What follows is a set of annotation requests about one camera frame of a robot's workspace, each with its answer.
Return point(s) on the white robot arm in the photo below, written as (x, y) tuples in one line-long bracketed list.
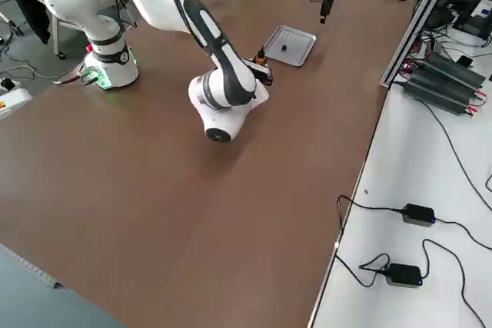
[(227, 86)]

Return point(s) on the ribbed metal tray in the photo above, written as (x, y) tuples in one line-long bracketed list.
[(292, 42)]

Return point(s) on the black laptop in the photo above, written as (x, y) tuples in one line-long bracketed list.
[(442, 17)]

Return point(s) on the black power supply box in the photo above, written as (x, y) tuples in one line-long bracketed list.
[(453, 70), (438, 91)]

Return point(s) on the black phone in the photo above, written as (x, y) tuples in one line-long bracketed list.
[(466, 61)]

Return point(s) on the black power adapter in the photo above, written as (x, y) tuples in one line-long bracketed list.
[(419, 214), (403, 274)]

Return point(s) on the person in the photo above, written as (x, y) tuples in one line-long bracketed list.
[(23, 5)]

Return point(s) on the white control box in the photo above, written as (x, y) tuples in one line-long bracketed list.
[(13, 103)]

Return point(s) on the aluminium frame post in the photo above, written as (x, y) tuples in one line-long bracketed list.
[(419, 24)]

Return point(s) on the aluminium table edge rail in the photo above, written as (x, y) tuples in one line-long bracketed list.
[(30, 266)]

